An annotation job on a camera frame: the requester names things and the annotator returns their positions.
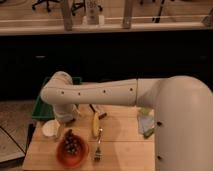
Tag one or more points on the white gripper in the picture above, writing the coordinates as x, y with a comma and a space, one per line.
65, 113

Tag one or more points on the dark grape bunch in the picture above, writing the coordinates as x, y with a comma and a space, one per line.
71, 143

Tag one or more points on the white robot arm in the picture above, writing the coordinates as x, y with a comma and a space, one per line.
183, 110

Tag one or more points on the red bowl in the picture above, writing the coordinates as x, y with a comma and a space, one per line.
72, 161

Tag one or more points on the small white cup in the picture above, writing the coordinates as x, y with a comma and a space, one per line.
50, 128

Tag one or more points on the green plastic tray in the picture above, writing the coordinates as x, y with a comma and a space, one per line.
43, 111

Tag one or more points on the yellow banana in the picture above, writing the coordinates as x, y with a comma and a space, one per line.
95, 125

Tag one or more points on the metal fork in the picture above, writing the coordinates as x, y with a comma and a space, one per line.
98, 153

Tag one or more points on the green pepper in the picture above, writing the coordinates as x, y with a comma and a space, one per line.
148, 133

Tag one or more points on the wooden post left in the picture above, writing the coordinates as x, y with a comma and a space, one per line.
66, 14

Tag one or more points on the wooden post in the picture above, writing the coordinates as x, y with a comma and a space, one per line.
66, 14
127, 15

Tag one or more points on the wooden post right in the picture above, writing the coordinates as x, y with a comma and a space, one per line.
127, 15

